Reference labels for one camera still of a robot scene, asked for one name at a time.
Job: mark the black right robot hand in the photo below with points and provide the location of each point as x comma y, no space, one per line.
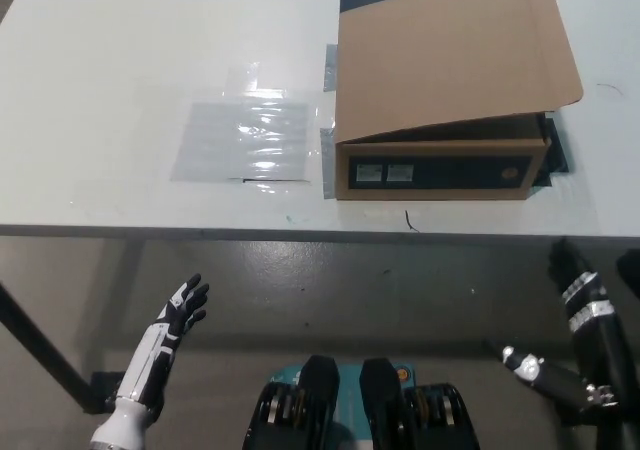
597,350

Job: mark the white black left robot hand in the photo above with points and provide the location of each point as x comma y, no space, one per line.
160,340

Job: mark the brown cardboard storage box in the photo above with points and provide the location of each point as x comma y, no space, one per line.
430,70

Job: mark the black object on floor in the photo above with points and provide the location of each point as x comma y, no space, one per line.
631,266

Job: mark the black table leg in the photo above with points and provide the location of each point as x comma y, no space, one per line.
45,345

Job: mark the clear plastic sheet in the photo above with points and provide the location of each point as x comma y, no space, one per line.
245,135

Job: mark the grey tape strip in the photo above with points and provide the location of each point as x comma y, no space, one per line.
331,67
327,165

